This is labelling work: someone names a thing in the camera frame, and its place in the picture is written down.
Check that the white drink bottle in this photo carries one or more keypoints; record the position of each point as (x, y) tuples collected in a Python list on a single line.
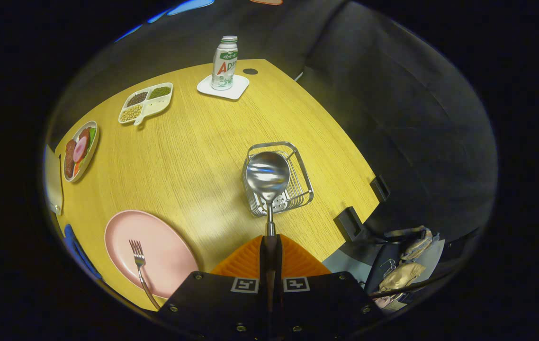
[(225, 64)]

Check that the white toaster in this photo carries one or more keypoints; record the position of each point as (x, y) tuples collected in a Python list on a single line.
[(54, 184)]

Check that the tan bag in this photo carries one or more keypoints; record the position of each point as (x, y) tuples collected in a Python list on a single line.
[(417, 244), (402, 277)]

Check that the black chair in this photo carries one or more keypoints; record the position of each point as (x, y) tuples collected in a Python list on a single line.
[(377, 265)]

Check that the orange carrot slice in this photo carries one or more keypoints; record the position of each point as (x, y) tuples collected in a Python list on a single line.
[(76, 169)]

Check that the white square coaster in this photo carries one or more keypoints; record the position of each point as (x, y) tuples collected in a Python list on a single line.
[(238, 87)]

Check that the pink plate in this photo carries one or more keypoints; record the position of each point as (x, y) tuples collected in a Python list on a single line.
[(165, 251)]

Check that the white plate of food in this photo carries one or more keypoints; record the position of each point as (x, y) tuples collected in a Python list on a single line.
[(90, 156)]

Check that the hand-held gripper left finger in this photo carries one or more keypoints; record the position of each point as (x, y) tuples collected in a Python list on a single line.
[(212, 303)]

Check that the large brown meat piece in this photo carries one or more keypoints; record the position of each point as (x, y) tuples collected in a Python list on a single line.
[(69, 158)]

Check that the small brown meat piece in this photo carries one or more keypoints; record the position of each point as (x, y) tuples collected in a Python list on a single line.
[(85, 136)]

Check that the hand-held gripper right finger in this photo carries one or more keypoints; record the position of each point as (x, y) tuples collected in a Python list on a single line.
[(326, 303)]

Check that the white divided dish of beans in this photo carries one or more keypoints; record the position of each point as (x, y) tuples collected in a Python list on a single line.
[(153, 105)]

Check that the blue cloth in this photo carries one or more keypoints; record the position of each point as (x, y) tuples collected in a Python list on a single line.
[(77, 251)]

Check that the pink ham slice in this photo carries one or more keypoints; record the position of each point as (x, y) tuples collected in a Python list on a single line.
[(80, 149)]

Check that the black table clamp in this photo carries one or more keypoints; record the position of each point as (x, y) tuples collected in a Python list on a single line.
[(349, 223), (380, 188)]

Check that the green lettuce leaf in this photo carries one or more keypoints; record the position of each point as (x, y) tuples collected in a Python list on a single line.
[(92, 137)]

